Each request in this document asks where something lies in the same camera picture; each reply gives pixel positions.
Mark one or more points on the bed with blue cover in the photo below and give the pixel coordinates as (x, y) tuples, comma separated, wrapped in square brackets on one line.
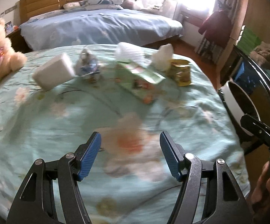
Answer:
[(80, 27)]

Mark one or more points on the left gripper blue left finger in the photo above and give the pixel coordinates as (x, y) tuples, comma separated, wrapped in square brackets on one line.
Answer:
[(86, 154)]

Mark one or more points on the folded white blue quilt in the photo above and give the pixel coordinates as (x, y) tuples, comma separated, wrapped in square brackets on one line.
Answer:
[(101, 4)]

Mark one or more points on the pink pillow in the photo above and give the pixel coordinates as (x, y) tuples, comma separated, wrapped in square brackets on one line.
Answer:
[(71, 5)]

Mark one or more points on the photo frame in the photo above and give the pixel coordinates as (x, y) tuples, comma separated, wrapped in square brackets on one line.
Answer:
[(9, 28)]

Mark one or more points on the floral green tablecloth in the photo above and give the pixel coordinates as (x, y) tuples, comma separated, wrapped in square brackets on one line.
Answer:
[(130, 181)]

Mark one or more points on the wooden nightstand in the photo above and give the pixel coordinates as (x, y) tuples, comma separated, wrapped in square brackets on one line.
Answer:
[(18, 42)]

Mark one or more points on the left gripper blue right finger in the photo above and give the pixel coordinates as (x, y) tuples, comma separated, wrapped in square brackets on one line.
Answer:
[(175, 157)]

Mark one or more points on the black tv cabinet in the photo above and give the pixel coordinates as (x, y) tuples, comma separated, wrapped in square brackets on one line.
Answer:
[(253, 80)]

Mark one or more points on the wooden headboard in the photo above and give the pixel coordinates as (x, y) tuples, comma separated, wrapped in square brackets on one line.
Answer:
[(31, 8)]

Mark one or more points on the green milk carton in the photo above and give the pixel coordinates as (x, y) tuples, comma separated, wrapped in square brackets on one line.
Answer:
[(143, 83)]

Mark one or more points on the white foam net sleeve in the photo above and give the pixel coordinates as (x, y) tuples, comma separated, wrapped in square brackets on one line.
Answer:
[(126, 52)]

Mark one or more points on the person's right hand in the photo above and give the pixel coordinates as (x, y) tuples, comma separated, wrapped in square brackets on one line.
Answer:
[(261, 194)]

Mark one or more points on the white paper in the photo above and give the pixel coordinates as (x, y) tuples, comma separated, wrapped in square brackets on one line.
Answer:
[(161, 59)]

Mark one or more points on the white foam block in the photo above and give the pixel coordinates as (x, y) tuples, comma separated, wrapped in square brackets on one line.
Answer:
[(55, 72)]

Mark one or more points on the grey bed guard rail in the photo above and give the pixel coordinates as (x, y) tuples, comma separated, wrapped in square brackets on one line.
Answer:
[(166, 8)]

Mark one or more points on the white round trash bin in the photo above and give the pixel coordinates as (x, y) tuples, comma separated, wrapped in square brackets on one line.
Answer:
[(237, 104)]

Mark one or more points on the yellow snack bag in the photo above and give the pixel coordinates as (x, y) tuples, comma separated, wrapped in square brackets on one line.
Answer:
[(180, 72)]

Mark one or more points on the silver blue wrapper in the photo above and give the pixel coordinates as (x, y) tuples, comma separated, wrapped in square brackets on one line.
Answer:
[(87, 67)]

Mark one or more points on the dark red hanging coat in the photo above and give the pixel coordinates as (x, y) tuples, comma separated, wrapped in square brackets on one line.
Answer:
[(217, 28)]

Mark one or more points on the green boxes stack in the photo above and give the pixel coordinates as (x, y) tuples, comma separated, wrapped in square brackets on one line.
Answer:
[(247, 40)]

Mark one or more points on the brown folded towel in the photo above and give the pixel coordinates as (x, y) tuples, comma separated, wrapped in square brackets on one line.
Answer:
[(261, 56)]

